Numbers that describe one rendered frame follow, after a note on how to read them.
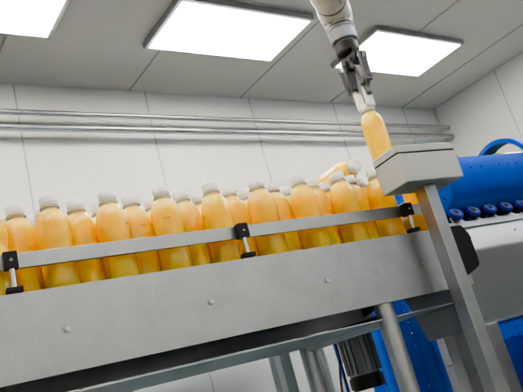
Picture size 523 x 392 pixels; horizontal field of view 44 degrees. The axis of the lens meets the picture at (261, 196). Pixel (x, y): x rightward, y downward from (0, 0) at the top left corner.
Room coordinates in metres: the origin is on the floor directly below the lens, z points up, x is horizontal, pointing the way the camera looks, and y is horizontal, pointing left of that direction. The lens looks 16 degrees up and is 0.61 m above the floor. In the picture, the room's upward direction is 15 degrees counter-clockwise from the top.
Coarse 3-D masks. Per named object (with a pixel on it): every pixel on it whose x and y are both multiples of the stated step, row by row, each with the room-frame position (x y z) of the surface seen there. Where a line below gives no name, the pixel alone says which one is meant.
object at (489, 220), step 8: (488, 216) 2.00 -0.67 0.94; (496, 216) 2.02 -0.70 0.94; (504, 216) 2.03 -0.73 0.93; (512, 216) 2.04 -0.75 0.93; (520, 216) 2.06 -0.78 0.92; (456, 224) 1.92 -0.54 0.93; (464, 224) 1.93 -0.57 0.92; (472, 224) 1.94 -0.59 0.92; (480, 224) 1.95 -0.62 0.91; (488, 224) 1.97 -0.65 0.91
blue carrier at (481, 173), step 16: (416, 144) 1.98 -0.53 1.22; (496, 144) 2.21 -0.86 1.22; (464, 160) 1.94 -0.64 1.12; (480, 160) 1.98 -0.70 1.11; (496, 160) 2.01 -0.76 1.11; (512, 160) 2.05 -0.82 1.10; (464, 176) 1.93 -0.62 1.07; (480, 176) 1.97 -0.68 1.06; (496, 176) 2.00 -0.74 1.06; (512, 176) 2.05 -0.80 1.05; (448, 192) 1.93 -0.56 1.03; (464, 192) 1.94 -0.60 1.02; (480, 192) 1.98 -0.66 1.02; (496, 192) 2.02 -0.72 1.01; (512, 192) 2.07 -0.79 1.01; (448, 208) 1.95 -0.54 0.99; (464, 208) 1.98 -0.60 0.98; (480, 208) 2.03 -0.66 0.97
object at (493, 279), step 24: (480, 240) 1.92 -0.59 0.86; (504, 240) 1.97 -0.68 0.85; (480, 264) 1.91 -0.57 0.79; (504, 264) 1.97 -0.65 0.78; (480, 288) 1.93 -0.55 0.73; (504, 288) 1.99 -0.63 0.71; (432, 312) 1.99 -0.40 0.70; (456, 312) 1.91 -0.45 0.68; (504, 312) 2.00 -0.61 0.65; (432, 336) 2.02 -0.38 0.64
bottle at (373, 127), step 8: (368, 112) 1.83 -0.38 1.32; (376, 112) 1.84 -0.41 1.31; (368, 120) 1.83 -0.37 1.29; (376, 120) 1.82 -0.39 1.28; (368, 128) 1.83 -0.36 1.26; (376, 128) 1.82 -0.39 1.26; (384, 128) 1.83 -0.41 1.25; (368, 136) 1.83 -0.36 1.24; (376, 136) 1.82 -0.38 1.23; (384, 136) 1.83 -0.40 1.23; (368, 144) 1.84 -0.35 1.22; (376, 144) 1.82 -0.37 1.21; (384, 144) 1.82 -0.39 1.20; (376, 152) 1.83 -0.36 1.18
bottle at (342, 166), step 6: (342, 162) 1.75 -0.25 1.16; (348, 162) 1.73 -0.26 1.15; (336, 168) 1.75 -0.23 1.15; (342, 168) 1.74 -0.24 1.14; (348, 168) 1.73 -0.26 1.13; (324, 174) 1.81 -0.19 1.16; (348, 174) 1.74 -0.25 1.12; (354, 174) 1.75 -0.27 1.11; (318, 180) 1.83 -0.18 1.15; (324, 180) 1.80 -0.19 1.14; (330, 180) 1.78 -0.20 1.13; (330, 186) 1.80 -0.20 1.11
